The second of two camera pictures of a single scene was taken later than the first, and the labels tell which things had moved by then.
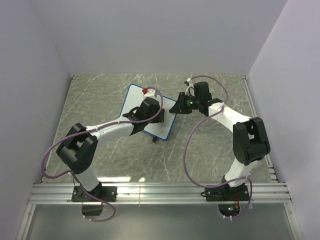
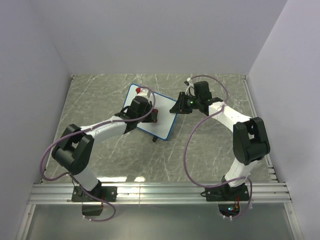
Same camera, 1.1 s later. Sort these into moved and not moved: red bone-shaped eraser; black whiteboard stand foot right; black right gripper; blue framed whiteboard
Moved: red bone-shaped eraser
Not moved: black whiteboard stand foot right; black right gripper; blue framed whiteboard
